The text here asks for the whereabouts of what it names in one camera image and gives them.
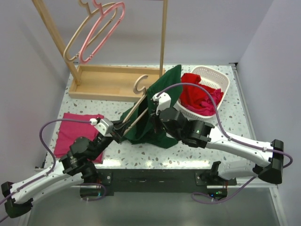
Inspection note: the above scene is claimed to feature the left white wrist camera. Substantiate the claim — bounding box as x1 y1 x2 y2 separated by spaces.
90 118 113 137

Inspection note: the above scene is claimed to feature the red t shirt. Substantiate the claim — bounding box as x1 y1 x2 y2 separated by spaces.
180 73 215 106

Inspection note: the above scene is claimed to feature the pink plastic hanger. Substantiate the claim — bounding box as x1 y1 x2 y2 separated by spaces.
79 0 125 64

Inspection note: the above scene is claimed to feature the wooden hanger rack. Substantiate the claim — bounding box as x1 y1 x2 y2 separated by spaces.
33 0 168 102

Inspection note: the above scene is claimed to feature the beige wooden hanger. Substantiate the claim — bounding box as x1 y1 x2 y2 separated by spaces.
119 74 150 136

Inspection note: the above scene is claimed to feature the white perforated laundry basket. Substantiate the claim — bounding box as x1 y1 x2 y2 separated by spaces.
174 66 230 119

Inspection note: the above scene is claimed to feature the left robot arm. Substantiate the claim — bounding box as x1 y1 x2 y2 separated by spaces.
1 118 128 218

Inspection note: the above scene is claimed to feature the green t shirt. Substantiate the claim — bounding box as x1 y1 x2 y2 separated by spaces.
122 65 182 149

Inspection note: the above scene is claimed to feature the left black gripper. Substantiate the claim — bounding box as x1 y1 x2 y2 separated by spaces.
89 117 130 160

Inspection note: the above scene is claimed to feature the folded magenta t shirt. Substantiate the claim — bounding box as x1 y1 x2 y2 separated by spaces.
54 113 104 164

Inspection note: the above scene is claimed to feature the beige hanger far left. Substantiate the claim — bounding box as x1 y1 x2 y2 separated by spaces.
63 0 121 63

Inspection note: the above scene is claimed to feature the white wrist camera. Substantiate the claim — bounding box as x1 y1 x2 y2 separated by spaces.
152 92 171 115
90 118 113 137

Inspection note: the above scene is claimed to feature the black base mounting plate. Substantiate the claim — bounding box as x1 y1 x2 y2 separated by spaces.
70 168 237 197

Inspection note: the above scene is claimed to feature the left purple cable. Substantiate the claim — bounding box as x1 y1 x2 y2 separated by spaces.
0 119 108 204

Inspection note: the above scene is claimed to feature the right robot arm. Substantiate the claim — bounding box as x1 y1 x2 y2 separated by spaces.
150 107 284 185

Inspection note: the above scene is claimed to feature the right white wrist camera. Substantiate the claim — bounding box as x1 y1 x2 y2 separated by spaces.
152 92 171 115

